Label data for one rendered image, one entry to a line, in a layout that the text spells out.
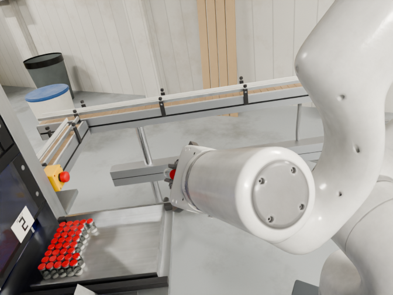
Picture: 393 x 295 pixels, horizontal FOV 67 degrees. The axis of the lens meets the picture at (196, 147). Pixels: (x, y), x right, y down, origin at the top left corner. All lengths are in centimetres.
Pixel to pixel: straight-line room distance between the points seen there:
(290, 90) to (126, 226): 112
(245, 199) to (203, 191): 8
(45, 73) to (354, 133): 493
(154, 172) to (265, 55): 219
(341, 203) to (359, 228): 10
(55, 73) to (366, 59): 495
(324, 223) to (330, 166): 6
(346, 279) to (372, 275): 11
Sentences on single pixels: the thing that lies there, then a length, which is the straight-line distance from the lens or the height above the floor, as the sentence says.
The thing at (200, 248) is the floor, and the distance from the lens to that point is 206.
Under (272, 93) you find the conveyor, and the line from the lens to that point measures 169.
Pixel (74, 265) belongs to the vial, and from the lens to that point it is 94.
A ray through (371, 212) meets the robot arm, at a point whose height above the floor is 127.
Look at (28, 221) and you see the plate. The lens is 102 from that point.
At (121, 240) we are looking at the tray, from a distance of 99.
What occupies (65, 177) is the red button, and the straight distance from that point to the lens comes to 116.
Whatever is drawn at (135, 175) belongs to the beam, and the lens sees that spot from 194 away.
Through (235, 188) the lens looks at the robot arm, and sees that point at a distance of 26.
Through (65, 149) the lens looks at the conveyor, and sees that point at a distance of 151.
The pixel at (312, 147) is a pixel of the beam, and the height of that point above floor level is 53.
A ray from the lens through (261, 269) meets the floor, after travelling 194.
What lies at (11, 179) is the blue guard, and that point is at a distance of 97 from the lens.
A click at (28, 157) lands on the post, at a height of 115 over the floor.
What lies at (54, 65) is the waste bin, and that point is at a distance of 510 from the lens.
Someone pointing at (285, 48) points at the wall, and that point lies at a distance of 355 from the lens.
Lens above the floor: 157
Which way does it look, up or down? 31 degrees down
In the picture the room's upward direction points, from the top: 10 degrees counter-clockwise
